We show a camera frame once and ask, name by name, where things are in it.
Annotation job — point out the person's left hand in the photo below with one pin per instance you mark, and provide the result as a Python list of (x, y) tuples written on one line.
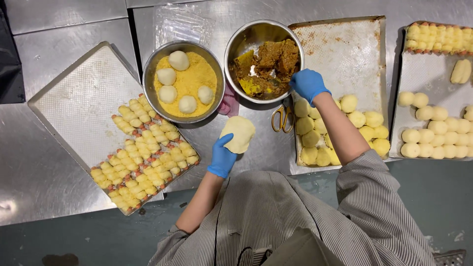
[(221, 159)]

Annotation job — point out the person's right hand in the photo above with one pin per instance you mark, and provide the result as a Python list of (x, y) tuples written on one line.
[(309, 85)]

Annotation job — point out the person's right fingers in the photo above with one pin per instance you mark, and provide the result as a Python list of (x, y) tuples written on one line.
[(295, 83)]

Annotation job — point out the round dough disc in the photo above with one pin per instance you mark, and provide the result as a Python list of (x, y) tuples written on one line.
[(242, 133)]

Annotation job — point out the brown yellow filling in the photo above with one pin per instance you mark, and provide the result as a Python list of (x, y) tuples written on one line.
[(273, 59)]

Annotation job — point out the stained metal baking tray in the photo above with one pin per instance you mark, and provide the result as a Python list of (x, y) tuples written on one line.
[(343, 55)]

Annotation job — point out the steel bowl with filling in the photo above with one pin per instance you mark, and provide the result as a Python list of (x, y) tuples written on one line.
[(251, 35)]

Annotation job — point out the pink cloth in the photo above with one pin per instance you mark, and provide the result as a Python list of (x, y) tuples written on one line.
[(230, 103)]

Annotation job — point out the heap of yellow dough balls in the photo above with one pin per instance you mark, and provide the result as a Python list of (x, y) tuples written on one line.
[(371, 120)]

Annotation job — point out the round white dough ball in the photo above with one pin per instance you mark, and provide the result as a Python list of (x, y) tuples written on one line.
[(167, 94), (166, 76), (187, 104), (179, 60), (206, 94)]

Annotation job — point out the yellow crumbs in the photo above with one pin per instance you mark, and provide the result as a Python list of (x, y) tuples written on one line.
[(190, 81)]

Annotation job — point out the clear plastic wrap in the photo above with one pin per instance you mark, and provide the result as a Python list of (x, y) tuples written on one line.
[(181, 26)]

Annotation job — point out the lined metal baking tray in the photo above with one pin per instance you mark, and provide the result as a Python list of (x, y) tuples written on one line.
[(425, 72)]

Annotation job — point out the grey striped shirt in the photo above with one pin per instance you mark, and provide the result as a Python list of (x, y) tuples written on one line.
[(266, 210)]

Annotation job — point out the steel bowl with crumbs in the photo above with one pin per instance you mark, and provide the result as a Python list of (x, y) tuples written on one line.
[(147, 79)]

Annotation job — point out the row of sausage dough rolls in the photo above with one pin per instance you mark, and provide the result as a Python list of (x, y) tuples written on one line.
[(438, 38)]

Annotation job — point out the cluster of pale dough balls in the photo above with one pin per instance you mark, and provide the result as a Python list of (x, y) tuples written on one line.
[(439, 136)]

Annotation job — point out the group of sausage dough rolls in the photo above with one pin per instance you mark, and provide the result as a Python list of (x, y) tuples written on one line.
[(147, 155)]

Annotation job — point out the oblong folded dough piece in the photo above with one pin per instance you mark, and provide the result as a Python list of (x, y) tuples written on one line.
[(461, 71)]

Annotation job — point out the beige apron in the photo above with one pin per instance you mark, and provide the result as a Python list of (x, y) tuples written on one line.
[(299, 251)]

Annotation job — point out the perforated metal baking tray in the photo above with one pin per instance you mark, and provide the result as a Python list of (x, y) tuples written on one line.
[(81, 99)]

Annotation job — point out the metal floor drain grate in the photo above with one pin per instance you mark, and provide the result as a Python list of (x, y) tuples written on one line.
[(450, 258)]

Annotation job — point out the black plastic bag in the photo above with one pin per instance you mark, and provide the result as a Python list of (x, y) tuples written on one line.
[(9, 62)]

